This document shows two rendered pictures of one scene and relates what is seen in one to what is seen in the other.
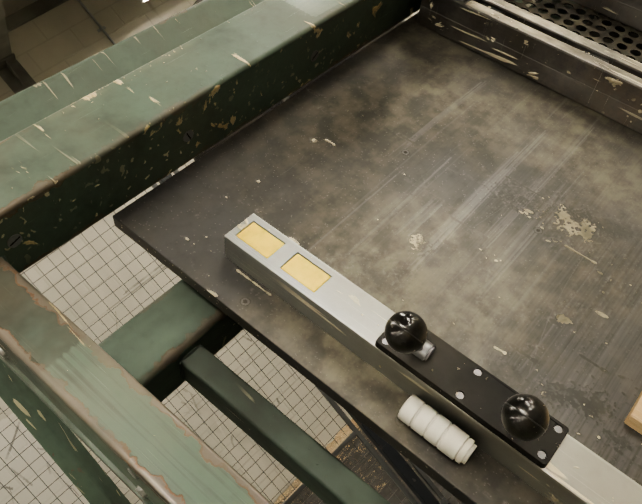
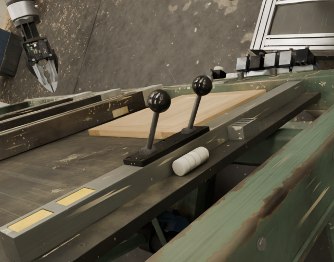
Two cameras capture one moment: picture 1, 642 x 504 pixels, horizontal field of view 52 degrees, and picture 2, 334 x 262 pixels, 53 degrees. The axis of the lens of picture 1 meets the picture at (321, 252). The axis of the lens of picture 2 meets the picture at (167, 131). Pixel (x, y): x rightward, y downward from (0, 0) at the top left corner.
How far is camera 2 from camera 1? 0.65 m
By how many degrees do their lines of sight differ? 74
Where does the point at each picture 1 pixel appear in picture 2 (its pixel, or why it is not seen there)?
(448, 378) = (167, 144)
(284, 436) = not seen: hidden behind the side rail
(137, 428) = (226, 220)
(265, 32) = not seen: outside the picture
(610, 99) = not seen: outside the picture
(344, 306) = (111, 179)
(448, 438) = (197, 151)
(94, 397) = (199, 253)
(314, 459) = not seen: hidden behind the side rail
